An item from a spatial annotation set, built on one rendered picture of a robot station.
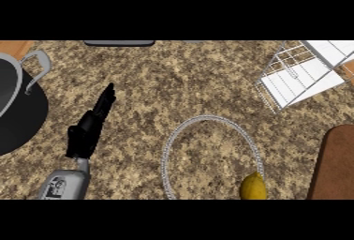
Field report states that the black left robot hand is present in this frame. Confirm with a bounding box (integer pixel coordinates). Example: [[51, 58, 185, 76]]
[[64, 82, 117, 159]]

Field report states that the yellow eggplant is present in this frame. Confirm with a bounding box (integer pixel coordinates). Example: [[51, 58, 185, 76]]
[[238, 171, 268, 201]]

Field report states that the orange wooden panel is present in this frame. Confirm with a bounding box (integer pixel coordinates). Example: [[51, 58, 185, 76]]
[[0, 39, 35, 61]]

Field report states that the brown wooden cutting board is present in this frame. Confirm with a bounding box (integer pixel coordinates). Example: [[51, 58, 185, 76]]
[[305, 124, 354, 201]]

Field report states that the grey pot with handle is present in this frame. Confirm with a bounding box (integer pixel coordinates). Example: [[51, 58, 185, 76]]
[[0, 50, 53, 119]]

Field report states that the white wire tiered shelf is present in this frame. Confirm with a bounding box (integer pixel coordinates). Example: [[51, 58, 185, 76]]
[[253, 39, 354, 114]]

